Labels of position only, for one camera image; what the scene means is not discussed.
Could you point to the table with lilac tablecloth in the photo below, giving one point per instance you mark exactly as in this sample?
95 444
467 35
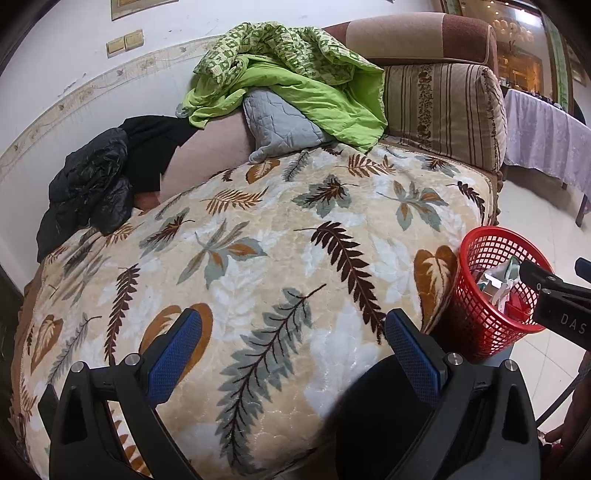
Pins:
545 134

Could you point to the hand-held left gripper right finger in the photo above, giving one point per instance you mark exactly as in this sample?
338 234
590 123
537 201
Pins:
413 355

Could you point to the striped brown sofa cushion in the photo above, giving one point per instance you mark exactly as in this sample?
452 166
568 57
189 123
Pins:
443 110

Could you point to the framed wall picture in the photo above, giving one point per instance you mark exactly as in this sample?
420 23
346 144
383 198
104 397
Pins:
143 8

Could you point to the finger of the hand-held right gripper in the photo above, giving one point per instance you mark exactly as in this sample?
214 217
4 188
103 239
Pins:
535 274
584 267

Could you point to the red plastic basket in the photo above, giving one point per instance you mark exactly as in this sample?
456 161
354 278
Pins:
471 300

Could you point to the leaf print blanket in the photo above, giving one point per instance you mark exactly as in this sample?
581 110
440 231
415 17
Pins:
277 258

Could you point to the beige wall switch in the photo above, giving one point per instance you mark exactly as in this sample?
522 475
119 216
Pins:
115 48
134 38

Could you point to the white green sock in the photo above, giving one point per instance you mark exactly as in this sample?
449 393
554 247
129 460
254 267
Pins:
510 270

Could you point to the black cloth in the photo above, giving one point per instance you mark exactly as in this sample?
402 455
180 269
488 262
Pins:
147 147

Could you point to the white medicine box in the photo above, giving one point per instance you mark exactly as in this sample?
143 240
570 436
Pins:
489 286

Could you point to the green quilt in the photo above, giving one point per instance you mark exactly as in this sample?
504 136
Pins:
295 92

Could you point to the torn red carton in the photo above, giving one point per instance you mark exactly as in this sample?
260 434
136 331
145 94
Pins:
517 307

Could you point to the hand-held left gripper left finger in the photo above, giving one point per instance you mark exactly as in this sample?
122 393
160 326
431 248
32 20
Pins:
178 350

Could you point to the grey quilted pillow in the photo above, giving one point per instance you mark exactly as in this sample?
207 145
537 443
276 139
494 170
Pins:
277 120

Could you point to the black puffer jacket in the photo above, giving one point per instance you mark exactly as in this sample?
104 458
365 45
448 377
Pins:
87 184

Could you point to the glass cabinet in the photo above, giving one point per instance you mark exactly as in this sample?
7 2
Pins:
521 50

